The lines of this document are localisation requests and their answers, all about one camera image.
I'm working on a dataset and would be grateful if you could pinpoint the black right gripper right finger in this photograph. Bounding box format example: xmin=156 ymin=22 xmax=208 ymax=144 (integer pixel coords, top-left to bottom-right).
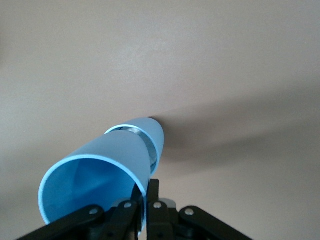
xmin=146 ymin=178 xmax=251 ymax=240

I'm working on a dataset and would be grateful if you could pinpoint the blue cup with paper inside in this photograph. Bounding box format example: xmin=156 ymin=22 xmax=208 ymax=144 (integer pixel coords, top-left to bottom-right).
xmin=103 ymin=116 xmax=166 ymax=176

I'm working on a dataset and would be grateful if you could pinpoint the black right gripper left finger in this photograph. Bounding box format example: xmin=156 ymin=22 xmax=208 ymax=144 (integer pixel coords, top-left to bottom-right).
xmin=17 ymin=199 xmax=140 ymax=240

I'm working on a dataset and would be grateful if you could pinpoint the blue plastic cup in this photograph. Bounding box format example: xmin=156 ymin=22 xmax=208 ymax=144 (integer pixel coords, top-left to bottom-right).
xmin=37 ymin=130 xmax=154 ymax=236

